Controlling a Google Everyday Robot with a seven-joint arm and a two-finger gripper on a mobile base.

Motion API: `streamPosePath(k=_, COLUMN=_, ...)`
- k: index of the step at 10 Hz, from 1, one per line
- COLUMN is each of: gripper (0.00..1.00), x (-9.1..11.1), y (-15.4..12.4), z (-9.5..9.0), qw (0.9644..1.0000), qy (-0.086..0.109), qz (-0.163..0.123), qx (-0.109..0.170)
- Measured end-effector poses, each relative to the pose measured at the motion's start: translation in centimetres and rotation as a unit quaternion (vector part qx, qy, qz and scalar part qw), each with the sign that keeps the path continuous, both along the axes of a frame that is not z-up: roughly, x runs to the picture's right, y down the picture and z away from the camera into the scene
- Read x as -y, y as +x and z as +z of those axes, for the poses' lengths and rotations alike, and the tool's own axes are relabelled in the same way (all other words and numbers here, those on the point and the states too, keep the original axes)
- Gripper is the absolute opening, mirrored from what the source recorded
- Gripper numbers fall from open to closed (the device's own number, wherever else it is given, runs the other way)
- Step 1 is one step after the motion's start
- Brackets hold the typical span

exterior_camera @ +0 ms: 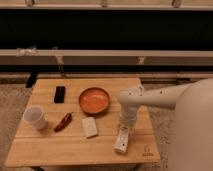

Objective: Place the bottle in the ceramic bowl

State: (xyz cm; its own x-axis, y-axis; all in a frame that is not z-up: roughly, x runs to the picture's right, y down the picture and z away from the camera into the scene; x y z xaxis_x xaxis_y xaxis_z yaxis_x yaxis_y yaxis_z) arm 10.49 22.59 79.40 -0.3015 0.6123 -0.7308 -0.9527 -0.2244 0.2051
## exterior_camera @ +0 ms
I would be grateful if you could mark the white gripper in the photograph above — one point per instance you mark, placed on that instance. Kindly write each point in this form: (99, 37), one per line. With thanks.
(127, 119)

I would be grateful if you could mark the white plastic bottle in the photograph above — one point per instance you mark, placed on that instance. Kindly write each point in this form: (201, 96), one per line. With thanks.
(121, 143)

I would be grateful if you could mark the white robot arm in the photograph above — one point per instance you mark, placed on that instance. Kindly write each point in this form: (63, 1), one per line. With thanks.
(191, 147)

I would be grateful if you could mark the orange ceramic bowl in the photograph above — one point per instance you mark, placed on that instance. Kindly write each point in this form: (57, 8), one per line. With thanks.
(94, 100)

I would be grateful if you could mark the white rectangular block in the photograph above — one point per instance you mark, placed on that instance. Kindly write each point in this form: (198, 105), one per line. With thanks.
(89, 127)

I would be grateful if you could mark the red chili pepper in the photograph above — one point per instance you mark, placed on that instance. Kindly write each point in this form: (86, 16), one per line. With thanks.
(64, 122)

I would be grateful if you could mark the wooden table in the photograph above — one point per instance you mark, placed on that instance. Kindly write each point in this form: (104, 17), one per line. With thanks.
(69, 146)

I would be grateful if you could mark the black rectangular phone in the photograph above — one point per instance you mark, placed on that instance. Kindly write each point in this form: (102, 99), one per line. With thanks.
(59, 94)

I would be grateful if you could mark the white paper cup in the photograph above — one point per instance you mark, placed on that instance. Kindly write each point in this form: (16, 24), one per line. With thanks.
(34, 116)

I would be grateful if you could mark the grey metal rail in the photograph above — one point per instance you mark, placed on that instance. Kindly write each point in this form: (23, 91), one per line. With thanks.
(105, 57)

